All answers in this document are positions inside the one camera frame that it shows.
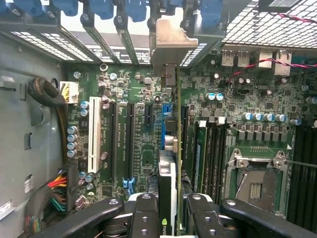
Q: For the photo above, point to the white power connector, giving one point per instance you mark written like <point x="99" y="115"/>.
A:
<point x="70" y="93"/>

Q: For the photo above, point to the black expansion slot blue latch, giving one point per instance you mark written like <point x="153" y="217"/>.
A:
<point x="130" y="141"/>

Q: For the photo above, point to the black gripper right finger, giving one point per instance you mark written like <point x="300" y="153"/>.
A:
<point x="205" y="220"/>

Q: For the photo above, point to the installed RAM stick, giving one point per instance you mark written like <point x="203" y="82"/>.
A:
<point x="201" y="153"/>

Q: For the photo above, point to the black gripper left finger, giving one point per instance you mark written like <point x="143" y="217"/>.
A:
<point x="144" y="218"/>

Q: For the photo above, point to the long black expansion slot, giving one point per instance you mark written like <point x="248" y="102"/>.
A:
<point x="113" y="141"/>

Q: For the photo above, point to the metal locking lever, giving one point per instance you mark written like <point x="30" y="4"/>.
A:
<point x="302" y="163"/>

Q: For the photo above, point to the white expansion slot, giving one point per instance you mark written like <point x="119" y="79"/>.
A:
<point x="94" y="134"/>

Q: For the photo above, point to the black open PC case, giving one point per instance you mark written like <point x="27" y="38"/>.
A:
<point x="24" y="124"/>

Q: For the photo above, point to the metal slot cover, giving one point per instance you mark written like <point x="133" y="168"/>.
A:
<point x="128" y="42"/>
<point x="101" y="39"/>

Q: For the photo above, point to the green motherboard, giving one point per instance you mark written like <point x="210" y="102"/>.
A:
<point x="146" y="153"/>

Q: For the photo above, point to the CPU socket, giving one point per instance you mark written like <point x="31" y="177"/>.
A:
<point x="255" y="188"/>

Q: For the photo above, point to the black RAM slot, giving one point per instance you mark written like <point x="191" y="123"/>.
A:
<point x="223" y="158"/>
<point x="217" y="158"/>
<point x="210" y="158"/>

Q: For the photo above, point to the short black expansion slot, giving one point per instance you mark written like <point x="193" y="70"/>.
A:
<point x="149" y="114"/>

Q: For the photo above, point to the blue card retainer clip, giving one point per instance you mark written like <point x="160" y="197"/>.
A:
<point x="136" y="11"/>
<point x="10" y="6"/>
<point x="101" y="10"/>
<point x="65" y="7"/>
<point x="210" y="12"/>

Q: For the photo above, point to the silver rear port block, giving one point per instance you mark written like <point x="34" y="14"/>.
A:
<point x="235" y="58"/>

